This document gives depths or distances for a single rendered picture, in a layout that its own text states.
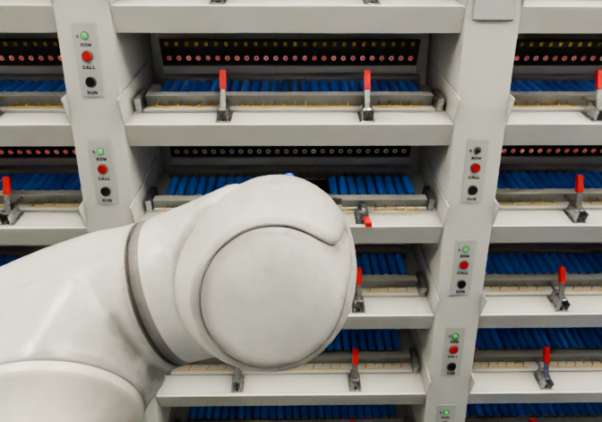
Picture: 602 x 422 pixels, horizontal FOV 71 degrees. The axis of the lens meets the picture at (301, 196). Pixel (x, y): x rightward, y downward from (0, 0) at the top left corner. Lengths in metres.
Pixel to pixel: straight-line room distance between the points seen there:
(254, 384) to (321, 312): 0.85
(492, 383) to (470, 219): 0.42
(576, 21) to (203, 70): 0.71
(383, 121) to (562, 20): 0.35
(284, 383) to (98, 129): 0.67
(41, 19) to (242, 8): 0.35
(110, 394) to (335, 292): 0.14
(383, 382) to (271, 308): 0.88
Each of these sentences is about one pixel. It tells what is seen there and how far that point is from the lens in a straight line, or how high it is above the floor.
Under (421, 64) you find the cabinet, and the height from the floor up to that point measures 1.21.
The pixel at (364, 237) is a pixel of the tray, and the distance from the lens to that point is 0.86.
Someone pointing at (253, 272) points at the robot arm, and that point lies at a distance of 0.20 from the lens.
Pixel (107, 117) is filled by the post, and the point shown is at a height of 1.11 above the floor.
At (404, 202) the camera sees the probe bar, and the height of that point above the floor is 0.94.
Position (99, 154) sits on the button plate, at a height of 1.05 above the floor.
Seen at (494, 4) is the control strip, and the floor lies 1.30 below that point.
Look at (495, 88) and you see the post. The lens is 0.85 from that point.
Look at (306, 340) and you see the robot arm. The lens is 0.21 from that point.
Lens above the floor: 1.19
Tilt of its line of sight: 16 degrees down
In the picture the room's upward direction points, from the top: straight up
